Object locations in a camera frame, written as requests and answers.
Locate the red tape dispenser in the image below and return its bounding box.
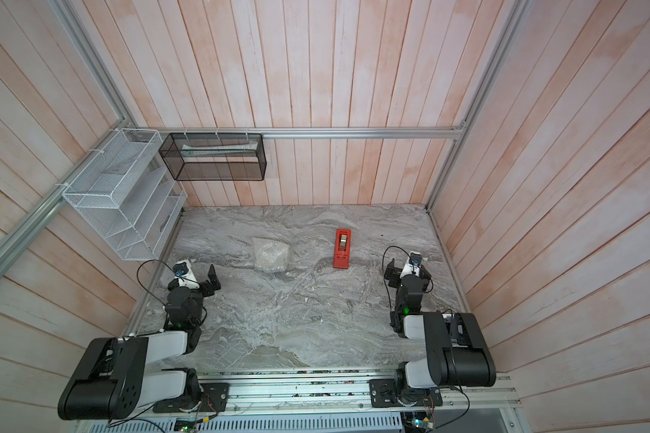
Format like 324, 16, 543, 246
333, 229, 351, 269

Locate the black mesh wall basket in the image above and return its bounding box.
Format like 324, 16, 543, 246
159, 132, 267, 181

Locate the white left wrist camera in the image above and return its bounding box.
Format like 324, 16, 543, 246
169, 259, 200, 290

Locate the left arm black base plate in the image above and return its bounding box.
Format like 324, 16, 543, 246
153, 382, 229, 414

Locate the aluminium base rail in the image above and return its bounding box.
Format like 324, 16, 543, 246
199, 367, 522, 416

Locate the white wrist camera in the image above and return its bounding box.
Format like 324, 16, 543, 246
401, 252, 423, 277
169, 259, 200, 290

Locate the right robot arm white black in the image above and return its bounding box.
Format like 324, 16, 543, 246
369, 253, 498, 407

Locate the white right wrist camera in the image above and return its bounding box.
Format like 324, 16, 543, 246
401, 252, 423, 277

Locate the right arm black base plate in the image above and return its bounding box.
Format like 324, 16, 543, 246
368, 379, 442, 408

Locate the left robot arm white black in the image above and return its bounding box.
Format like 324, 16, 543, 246
57, 260, 229, 421

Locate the white wire mesh shelf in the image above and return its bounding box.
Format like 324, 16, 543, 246
63, 129, 187, 262

